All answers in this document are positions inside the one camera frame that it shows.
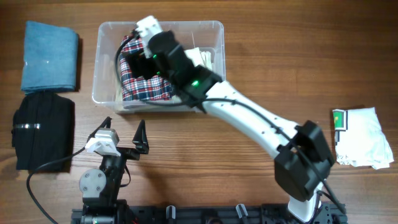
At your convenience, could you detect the plaid cloth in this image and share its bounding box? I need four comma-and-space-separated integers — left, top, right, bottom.
119, 39, 174, 101

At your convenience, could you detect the black camera cable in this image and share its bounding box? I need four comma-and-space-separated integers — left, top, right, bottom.
113, 28, 346, 215
25, 146, 87, 224

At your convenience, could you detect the clear plastic storage container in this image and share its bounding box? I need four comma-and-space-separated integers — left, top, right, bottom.
91, 21, 226, 114

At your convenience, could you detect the folded blue denim cloth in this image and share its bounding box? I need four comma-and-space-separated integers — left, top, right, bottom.
21, 21, 79, 94

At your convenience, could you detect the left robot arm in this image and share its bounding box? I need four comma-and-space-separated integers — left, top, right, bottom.
71, 117, 149, 224

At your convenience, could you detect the right black camera cable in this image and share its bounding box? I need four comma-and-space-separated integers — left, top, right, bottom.
113, 28, 346, 215

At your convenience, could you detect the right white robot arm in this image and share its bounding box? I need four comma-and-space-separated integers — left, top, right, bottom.
126, 29, 346, 223

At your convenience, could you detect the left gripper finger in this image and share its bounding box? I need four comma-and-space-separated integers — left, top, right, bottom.
132, 119, 149, 154
87, 116, 113, 142

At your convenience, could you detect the left black camera cable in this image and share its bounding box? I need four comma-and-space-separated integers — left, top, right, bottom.
25, 146, 87, 224

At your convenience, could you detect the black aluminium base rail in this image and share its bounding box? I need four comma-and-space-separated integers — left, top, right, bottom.
71, 202, 348, 224

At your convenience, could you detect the folded black cloth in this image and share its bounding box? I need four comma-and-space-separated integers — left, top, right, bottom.
11, 91, 75, 170

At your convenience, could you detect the white printed cloth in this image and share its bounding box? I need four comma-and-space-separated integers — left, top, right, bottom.
332, 107, 394, 170

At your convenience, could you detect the cream cloth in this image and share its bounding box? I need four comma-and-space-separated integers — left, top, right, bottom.
168, 47, 213, 102

